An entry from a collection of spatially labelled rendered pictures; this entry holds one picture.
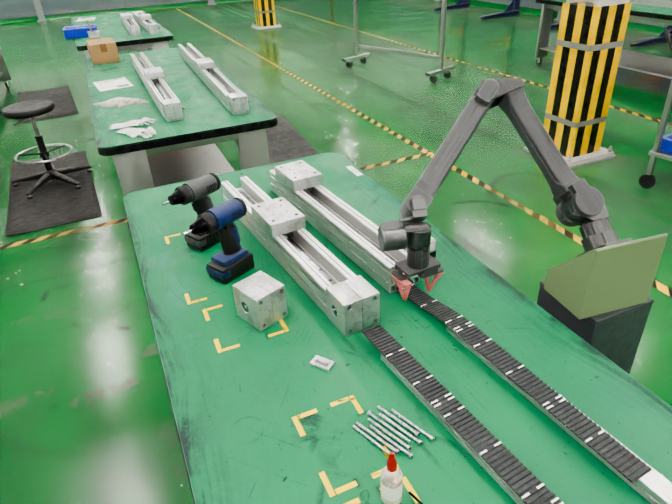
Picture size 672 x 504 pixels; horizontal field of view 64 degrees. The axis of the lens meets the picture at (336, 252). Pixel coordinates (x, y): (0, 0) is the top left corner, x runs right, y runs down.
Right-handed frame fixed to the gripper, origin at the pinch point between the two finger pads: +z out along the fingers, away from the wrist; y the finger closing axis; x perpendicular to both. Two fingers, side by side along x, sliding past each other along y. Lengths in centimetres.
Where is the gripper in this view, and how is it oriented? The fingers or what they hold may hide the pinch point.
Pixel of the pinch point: (416, 292)
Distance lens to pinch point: 142.7
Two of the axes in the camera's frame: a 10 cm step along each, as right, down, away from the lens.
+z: 0.3, 8.6, 5.1
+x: 4.8, 4.4, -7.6
